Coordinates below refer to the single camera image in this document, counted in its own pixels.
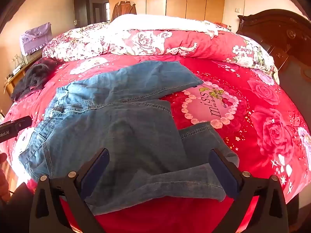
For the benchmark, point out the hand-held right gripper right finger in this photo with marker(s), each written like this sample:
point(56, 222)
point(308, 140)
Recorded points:
point(222, 174)

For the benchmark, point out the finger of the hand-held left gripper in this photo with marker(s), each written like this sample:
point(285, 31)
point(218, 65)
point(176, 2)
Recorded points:
point(23, 122)

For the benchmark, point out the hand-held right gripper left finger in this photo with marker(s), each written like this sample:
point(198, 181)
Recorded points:
point(96, 170)

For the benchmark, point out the blue denim pants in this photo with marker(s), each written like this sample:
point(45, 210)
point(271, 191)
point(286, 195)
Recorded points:
point(133, 131)

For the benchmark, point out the person's left hand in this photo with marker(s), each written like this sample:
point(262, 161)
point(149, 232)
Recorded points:
point(3, 185)

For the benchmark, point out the red rose print blanket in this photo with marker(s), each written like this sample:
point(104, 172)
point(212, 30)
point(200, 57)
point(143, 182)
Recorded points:
point(243, 138)

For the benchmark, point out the dark grey sweater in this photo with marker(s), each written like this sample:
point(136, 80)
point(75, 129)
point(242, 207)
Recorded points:
point(34, 77)

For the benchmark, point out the wooden side desk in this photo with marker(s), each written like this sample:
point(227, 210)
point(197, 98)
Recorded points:
point(21, 70)

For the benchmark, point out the dark cloth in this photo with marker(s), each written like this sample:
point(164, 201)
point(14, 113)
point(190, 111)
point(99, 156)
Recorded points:
point(17, 211)

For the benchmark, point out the purple cloth cover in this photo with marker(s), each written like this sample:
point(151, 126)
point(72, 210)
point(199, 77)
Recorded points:
point(36, 38)

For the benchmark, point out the dark wooden door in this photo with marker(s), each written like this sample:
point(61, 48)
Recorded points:
point(81, 7)

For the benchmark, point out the folded floral quilt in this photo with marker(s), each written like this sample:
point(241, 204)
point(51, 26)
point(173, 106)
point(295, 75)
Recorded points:
point(150, 41)

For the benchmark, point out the brown hanging jacket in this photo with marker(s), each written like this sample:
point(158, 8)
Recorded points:
point(124, 11)

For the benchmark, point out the dark carved wooden headboard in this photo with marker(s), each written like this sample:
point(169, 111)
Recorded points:
point(279, 34)

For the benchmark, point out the white fluffy blanket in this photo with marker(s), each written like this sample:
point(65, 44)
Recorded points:
point(158, 21)

